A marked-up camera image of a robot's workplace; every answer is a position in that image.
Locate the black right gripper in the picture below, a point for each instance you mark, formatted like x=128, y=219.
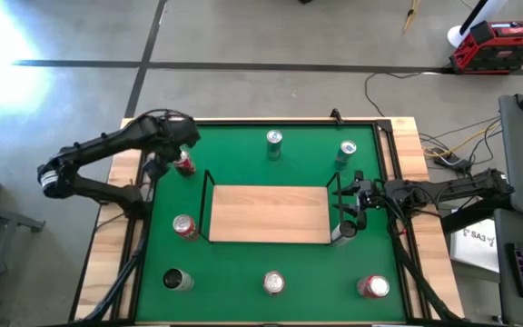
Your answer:
x=371, y=194

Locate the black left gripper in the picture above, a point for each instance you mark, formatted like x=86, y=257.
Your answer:
x=175, y=134

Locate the red Fanta can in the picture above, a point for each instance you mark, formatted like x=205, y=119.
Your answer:
x=185, y=164

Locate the Celsius tropical vibe can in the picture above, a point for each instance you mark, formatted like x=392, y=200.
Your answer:
x=339, y=237
x=179, y=280

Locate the blue silver Red Bull can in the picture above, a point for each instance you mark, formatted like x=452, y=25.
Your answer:
x=345, y=154
x=274, y=143

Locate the Star Wars Coca-Cola can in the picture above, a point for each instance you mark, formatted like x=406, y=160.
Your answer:
x=184, y=226
x=274, y=282

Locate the red Coca-Cola can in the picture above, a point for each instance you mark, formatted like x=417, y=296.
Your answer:
x=373, y=286

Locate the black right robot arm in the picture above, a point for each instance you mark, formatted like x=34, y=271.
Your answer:
x=461, y=184

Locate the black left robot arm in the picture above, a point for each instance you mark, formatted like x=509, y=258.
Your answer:
x=107, y=141

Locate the grey power strip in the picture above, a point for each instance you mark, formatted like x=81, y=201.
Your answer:
x=447, y=159

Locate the green table mat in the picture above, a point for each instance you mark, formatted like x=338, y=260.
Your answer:
x=243, y=263

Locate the white paper sign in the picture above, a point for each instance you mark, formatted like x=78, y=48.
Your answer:
x=475, y=245

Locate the white tower fan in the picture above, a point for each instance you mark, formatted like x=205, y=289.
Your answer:
x=459, y=36

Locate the red and black toolbox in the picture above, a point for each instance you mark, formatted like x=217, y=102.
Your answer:
x=500, y=47

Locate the wooden shelf with black frame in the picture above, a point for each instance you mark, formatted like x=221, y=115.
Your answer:
x=270, y=213

